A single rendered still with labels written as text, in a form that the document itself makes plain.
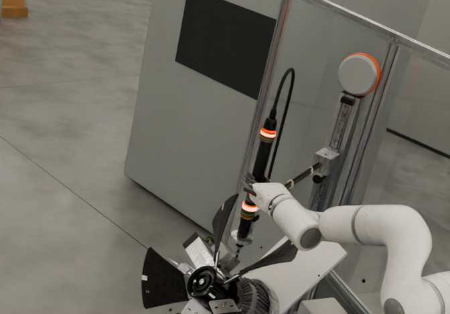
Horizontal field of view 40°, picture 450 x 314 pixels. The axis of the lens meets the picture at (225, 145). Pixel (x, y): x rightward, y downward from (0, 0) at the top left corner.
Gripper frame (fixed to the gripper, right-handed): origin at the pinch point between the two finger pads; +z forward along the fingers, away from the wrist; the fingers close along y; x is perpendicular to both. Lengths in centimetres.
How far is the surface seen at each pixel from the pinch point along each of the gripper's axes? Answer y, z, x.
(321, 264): 37, 5, -36
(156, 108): 73, 283, -89
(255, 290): 15, 8, -48
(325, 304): 59, 20, -68
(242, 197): 71, 122, -77
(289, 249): 15.8, -3.7, -23.0
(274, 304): 21, 3, -50
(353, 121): 59, 36, 5
